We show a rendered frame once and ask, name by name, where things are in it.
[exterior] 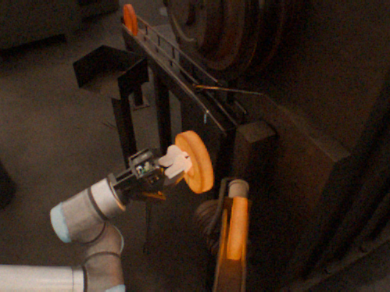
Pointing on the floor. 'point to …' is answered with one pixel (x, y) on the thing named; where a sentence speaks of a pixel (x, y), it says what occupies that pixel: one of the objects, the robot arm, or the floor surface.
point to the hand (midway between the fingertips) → (192, 157)
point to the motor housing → (206, 254)
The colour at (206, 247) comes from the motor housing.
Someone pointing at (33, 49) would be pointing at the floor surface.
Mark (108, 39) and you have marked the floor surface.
